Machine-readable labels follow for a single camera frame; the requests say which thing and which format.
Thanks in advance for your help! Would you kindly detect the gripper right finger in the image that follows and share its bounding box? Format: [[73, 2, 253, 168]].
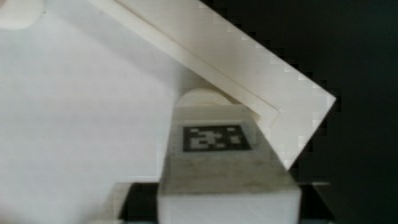
[[299, 184, 333, 224]]

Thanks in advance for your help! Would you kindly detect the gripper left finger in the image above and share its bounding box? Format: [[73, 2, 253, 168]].
[[98, 182, 132, 224]]

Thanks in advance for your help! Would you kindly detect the white leg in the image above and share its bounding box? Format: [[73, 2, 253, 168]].
[[157, 88, 302, 224]]

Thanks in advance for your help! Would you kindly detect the white square table top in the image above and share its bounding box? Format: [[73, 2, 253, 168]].
[[0, 0, 334, 224]]

